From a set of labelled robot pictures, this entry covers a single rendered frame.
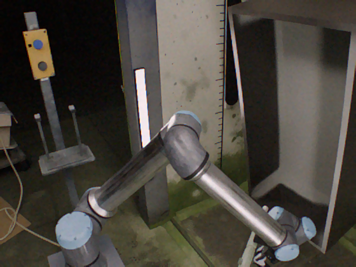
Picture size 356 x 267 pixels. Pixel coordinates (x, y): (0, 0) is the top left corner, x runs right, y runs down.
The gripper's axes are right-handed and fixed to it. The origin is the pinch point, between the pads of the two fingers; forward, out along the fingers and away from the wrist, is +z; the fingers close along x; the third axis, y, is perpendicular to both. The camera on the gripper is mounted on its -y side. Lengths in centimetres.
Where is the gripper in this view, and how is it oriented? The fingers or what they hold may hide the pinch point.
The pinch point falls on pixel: (252, 257)
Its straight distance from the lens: 159.2
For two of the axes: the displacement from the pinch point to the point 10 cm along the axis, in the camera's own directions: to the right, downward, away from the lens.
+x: 4.2, -4.3, 8.0
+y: 7.6, 6.4, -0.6
